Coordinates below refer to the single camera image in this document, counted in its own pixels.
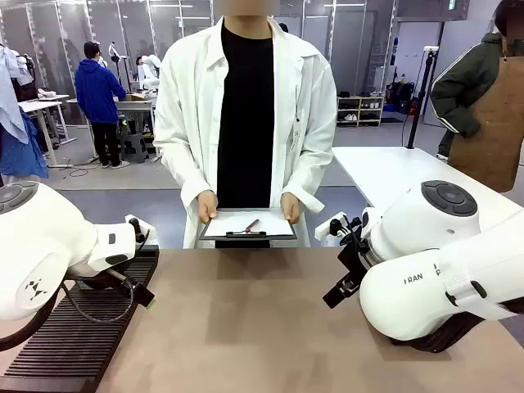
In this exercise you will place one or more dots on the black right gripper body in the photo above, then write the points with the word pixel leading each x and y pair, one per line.
pixel 355 258

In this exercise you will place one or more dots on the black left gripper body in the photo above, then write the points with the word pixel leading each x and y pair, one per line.
pixel 102 280

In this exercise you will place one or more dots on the black clipboard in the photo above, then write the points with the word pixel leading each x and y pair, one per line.
pixel 206 237

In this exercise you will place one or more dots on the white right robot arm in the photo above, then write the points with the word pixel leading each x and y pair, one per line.
pixel 434 245

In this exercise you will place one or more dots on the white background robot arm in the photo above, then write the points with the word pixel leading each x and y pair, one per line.
pixel 148 71

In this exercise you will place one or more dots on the person's left forearm white sleeve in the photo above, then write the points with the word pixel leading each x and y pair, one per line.
pixel 313 172

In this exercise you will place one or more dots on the person's right forearm white sleeve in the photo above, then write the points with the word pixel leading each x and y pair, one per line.
pixel 184 172

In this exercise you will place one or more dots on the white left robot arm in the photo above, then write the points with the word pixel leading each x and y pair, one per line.
pixel 45 241

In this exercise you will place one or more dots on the person's left hand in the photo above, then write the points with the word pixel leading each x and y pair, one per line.
pixel 290 206

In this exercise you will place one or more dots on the person's right hand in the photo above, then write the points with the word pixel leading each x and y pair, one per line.
pixel 206 206

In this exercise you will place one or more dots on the black slotted rack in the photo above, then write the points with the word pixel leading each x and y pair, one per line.
pixel 94 327

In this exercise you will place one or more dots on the white table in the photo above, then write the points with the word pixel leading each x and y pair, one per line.
pixel 368 172

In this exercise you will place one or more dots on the dark red pen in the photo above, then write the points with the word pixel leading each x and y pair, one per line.
pixel 251 226

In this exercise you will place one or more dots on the white paper sheet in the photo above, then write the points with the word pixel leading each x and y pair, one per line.
pixel 229 223

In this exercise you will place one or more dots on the black step stool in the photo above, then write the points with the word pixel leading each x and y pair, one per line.
pixel 133 147

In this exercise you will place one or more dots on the wooden shoe shelf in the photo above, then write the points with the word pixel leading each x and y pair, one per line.
pixel 360 110

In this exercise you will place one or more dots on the person in white lab coat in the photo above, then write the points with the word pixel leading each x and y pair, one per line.
pixel 245 123

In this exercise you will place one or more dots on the grey workbench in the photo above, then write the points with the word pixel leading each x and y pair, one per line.
pixel 139 108

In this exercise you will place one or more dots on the black tripod pole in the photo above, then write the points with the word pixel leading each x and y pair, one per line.
pixel 421 94

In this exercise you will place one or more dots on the white desk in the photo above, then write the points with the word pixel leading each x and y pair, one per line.
pixel 45 106

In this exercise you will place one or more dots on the cardboard box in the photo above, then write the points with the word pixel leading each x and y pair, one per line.
pixel 134 97

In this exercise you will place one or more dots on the person in blue hoodie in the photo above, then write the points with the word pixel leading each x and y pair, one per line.
pixel 98 94

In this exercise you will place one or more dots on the person in brown apron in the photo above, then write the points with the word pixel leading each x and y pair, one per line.
pixel 487 106

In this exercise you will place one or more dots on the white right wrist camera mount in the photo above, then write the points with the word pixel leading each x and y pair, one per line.
pixel 323 230

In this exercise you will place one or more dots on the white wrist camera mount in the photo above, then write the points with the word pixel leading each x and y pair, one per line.
pixel 323 230
pixel 144 229

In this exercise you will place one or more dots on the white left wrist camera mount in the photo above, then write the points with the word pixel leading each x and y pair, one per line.
pixel 144 229

